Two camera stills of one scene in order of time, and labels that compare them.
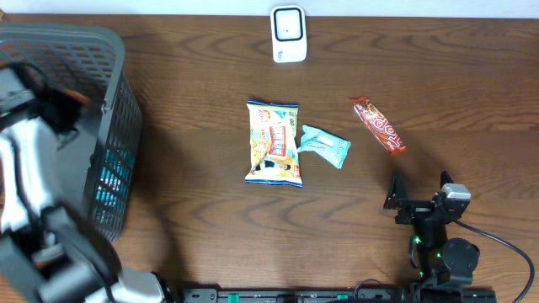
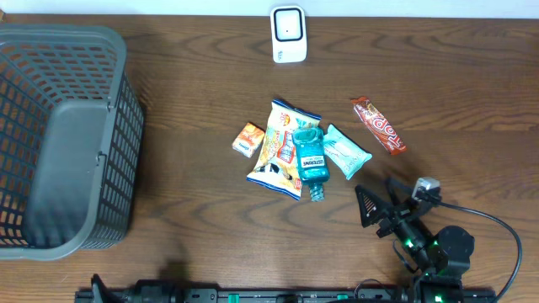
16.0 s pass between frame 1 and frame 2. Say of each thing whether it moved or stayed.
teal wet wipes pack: moved
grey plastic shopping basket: stayed
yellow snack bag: moved
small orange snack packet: moved
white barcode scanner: stayed
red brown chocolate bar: stayed
